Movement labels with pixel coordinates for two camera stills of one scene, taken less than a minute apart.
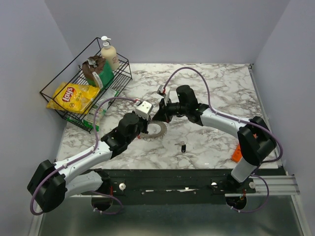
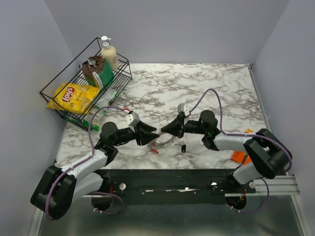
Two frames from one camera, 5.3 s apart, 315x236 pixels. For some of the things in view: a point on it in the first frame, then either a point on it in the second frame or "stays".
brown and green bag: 97,72 stays
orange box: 236,155 stays
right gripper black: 162,114 -> 176,126
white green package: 93,118 stays
